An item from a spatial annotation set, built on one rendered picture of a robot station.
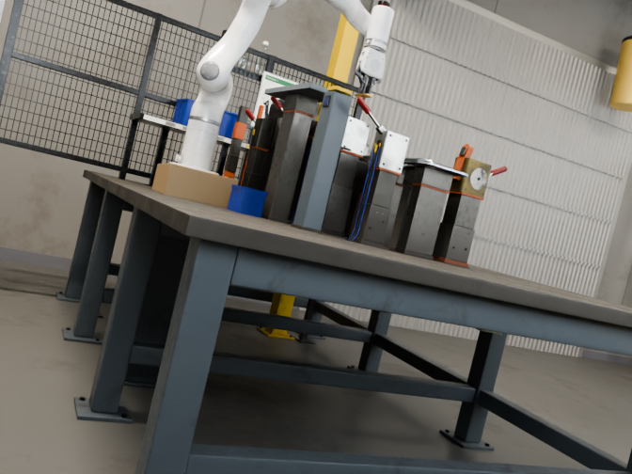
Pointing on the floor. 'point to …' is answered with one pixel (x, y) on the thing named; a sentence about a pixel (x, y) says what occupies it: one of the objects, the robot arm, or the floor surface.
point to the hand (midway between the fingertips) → (365, 89)
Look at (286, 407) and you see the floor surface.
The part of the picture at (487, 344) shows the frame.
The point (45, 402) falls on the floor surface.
